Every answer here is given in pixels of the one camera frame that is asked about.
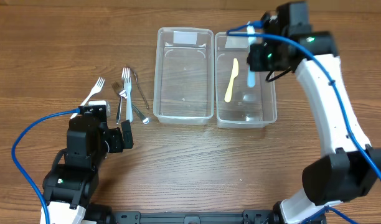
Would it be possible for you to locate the pale blue plastic knife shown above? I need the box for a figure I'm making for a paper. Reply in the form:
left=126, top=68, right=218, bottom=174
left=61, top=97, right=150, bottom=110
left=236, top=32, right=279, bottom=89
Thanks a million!
left=247, top=21, right=256, bottom=88

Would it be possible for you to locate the yellow plastic knife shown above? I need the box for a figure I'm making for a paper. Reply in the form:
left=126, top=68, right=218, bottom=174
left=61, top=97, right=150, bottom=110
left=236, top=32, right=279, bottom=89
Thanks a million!
left=224, top=58, right=239, bottom=103

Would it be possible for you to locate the light blue plastic fork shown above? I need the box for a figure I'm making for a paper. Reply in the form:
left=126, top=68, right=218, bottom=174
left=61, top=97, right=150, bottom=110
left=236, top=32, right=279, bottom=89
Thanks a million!
left=124, top=75, right=133, bottom=123

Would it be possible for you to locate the white plastic fork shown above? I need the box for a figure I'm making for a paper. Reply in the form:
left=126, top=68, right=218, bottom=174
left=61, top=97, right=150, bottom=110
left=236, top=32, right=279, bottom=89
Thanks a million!
left=80, top=77, right=105, bottom=106

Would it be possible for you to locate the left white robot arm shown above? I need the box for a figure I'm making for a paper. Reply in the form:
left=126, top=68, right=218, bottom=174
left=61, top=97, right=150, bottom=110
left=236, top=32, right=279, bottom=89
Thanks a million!
left=42, top=114, right=134, bottom=223

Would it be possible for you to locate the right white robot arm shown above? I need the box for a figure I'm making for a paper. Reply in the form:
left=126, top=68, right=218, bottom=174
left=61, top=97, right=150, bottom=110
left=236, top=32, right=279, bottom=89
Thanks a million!
left=246, top=2, right=381, bottom=223

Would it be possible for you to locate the right clear plastic container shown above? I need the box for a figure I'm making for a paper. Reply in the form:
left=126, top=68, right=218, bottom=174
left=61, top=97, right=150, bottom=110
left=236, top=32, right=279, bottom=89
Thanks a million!
left=215, top=32, right=277, bottom=128

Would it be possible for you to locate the clear plastic container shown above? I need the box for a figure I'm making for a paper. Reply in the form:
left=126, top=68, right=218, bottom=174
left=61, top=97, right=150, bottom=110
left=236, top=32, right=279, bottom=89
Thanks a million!
left=153, top=27, right=214, bottom=125
left=215, top=32, right=277, bottom=128

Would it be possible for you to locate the left clear plastic container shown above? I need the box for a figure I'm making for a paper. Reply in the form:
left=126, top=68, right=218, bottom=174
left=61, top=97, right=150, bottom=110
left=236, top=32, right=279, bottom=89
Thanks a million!
left=153, top=27, right=214, bottom=125

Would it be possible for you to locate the broad metal fork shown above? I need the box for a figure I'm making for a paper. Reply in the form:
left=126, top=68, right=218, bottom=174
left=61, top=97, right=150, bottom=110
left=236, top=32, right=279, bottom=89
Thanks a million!
left=111, top=82, right=149, bottom=124

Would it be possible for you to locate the thin curved metal fork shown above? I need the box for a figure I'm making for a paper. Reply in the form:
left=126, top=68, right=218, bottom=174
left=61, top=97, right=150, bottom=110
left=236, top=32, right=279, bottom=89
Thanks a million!
left=129, top=67, right=150, bottom=110

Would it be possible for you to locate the metal fork under blue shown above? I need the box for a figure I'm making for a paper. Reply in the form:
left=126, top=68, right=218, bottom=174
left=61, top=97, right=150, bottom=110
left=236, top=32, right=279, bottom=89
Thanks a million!
left=112, top=67, right=130, bottom=124

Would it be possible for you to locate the left blue cable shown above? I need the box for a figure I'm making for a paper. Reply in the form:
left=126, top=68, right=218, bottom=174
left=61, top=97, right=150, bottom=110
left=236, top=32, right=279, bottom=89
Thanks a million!
left=11, top=108, right=81, bottom=224

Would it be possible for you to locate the blue cable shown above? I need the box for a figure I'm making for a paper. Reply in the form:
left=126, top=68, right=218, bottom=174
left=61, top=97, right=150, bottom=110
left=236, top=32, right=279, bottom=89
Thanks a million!
left=226, top=20, right=381, bottom=224
left=11, top=108, right=81, bottom=224

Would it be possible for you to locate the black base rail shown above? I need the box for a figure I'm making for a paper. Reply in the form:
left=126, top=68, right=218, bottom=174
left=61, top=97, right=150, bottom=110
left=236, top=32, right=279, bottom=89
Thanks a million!
left=114, top=210, right=284, bottom=224

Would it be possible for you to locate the right blue cable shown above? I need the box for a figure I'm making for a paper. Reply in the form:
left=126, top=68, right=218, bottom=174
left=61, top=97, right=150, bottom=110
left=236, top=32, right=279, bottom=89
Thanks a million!
left=226, top=20, right=381, bottom=224

